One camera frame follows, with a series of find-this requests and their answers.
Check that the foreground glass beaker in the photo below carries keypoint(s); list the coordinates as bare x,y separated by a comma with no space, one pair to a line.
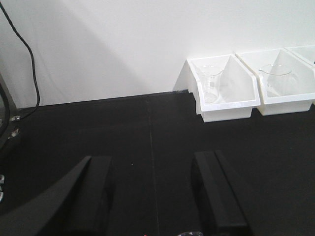
191,233

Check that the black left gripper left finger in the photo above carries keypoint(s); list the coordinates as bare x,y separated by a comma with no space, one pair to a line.
76,205

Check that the metal stand base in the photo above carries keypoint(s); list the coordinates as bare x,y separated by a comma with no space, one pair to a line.
9,118

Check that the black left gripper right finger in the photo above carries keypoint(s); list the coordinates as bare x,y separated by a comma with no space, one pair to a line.
224,199

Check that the tall glass beaker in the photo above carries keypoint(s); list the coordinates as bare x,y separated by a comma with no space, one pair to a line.
210,77

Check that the wide glass beaker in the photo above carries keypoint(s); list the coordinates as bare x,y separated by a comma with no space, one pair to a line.
279,80

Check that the middle white storage bin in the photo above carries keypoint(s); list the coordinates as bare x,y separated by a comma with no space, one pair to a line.
254,61

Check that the right white storage bin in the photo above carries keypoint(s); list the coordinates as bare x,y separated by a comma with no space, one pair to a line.
301,63

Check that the white storage bin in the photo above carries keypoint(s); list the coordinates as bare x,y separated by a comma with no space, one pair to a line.
301,63
254,61
238,88

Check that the left white storage bin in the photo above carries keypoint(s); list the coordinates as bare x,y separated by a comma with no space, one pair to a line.
238,88

